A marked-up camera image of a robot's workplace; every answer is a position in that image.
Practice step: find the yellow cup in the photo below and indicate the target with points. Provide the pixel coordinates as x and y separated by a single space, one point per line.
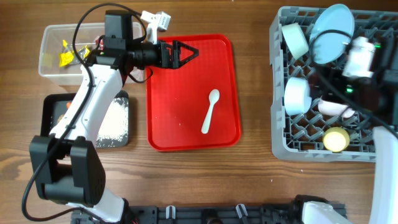
336 139

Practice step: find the black waste tray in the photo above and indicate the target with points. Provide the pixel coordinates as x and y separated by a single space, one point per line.
55 105

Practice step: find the red serving tray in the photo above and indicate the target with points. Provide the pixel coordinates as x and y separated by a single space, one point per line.
178 100

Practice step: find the pink cup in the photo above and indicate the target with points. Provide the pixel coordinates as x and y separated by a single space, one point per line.
333 109

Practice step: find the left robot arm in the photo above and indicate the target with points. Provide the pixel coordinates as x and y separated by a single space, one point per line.
66 166

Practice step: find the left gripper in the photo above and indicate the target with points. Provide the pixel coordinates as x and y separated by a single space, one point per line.
165 61

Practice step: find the white plastic spoon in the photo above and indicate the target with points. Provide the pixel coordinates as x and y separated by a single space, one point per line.
213 99

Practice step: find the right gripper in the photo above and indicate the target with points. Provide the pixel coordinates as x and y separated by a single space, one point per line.
329 94

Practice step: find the clear plastic waste bin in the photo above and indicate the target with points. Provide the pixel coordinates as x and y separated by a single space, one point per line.
57 40

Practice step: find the light blue plate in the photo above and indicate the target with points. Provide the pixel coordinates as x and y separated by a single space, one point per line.
330 46

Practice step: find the yellow silver wrapper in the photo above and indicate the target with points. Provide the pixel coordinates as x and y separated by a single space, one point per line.
68 57

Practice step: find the blue bowl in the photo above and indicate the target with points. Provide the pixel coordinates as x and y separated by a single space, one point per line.
297 97

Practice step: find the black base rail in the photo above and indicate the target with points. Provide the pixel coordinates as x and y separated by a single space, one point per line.
265 214

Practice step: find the white rice pile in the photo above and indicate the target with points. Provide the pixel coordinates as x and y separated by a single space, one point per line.
114 130

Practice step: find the green bowl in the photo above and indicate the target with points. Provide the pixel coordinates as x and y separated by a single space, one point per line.
295 40

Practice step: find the grey dishwasher rack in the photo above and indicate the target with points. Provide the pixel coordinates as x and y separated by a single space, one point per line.
300 137

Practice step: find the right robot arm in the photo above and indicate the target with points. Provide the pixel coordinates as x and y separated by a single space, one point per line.
384 117

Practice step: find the brown food scrap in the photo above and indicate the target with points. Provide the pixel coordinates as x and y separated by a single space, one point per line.
60 118

